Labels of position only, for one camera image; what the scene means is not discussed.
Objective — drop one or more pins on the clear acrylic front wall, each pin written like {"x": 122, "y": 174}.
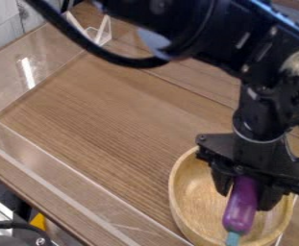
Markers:
{"x": 76, "y": 203}

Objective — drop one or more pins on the purple toy eggplant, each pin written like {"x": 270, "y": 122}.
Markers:
{"x": 241, "y": 208}

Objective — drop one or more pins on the brown wooden bowl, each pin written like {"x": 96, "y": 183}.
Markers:
{"x": 197, "y": 207}

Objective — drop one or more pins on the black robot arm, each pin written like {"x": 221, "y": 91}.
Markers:
{"x": 246, "y": 38}

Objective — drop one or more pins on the clear acrylic corner bracket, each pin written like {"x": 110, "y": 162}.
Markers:
{"x": 99, "y": 35}

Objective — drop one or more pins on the black device lower left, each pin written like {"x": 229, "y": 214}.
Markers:
{"x": 19, "y": 233}

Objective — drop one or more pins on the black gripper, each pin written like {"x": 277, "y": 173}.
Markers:
{"x": 266, "y": 161}

